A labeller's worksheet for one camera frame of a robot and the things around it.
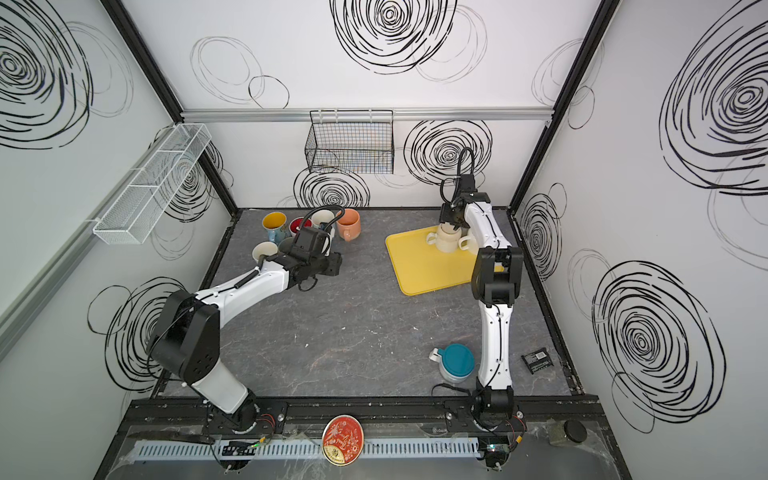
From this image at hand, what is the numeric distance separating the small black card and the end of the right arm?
0.44 m

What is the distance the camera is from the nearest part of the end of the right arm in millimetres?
785

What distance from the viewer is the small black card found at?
0.82 meters
